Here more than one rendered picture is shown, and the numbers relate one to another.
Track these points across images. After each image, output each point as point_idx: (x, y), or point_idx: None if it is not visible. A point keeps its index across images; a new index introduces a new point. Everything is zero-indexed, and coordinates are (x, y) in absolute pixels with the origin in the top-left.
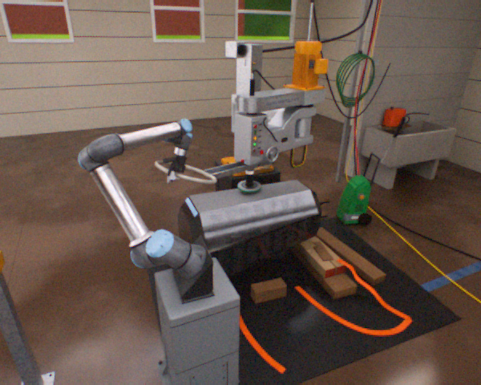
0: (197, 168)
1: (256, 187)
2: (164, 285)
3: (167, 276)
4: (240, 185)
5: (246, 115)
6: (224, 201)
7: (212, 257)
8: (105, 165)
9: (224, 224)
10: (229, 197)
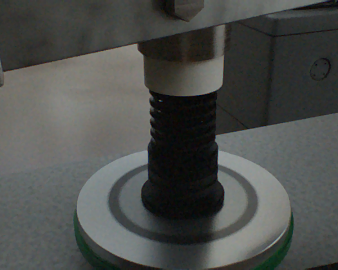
0: None
1: (129, 169)
2: None
3: None
4: (266, 187)
5: None
6: None
7: (279, 16)
8: None
9: None
10: (319, 168)
